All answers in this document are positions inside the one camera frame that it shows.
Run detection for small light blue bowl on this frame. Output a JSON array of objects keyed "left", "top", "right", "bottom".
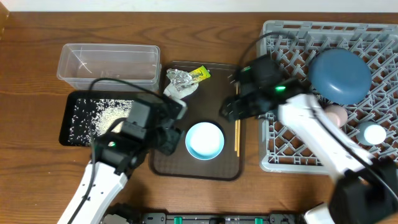
[{"left": 185, "top": 122, "right": 225, "bottom": 161}]

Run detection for white rice grains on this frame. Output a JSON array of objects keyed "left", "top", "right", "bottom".
[{"left": 67, "top": 98, "right": 134, "bottom": 146}]

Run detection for large blue bowl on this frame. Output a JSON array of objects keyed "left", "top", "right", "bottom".
[{"left": 308, "top": 49, "right": 372, "bottom": 105}]

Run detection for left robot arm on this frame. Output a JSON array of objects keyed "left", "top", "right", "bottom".
[{"left": 59, "top": 88, "right": 187, "bottom": 223}]

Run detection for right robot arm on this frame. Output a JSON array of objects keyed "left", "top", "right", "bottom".
[{"left": 220, "top": 55, "right": 397, "bottom": 223}]

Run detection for black waste tray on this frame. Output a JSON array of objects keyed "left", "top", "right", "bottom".
[{"left": 58, "top": 91, "right": 145, "bottom": 146}]

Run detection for grey dishwasher rack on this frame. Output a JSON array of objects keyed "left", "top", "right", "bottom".
[{"left": 256, "top": 21, "right": 397, "bottom": 174}]

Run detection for wooden chopstick right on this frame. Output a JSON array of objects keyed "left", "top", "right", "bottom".
[{"left": 235, "top": 120, "right": 241, "bottom": 157}]

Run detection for yellow snack wrapper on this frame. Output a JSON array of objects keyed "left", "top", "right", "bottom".
[{"left": 188, "top": 66, "right": 211, "bottom": 83}]

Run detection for crumpled aluminium foil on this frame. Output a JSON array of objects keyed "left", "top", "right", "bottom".
[{"left": 166, "top": 68, "right": 194, "bottom": 91}]

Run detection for pink cup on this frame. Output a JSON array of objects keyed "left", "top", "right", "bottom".
[{"left": 324, "top": 105, "right": 348, "bottom": 128}]

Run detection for clear plastic bin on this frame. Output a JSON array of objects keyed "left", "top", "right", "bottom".
[{"left": 57, "top": 44, "right": 162, "bottom": 91}]

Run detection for light blue cup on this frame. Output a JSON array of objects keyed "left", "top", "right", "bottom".
[{"left": 356, "top": 121, "right": 386, "bottom": 146}]

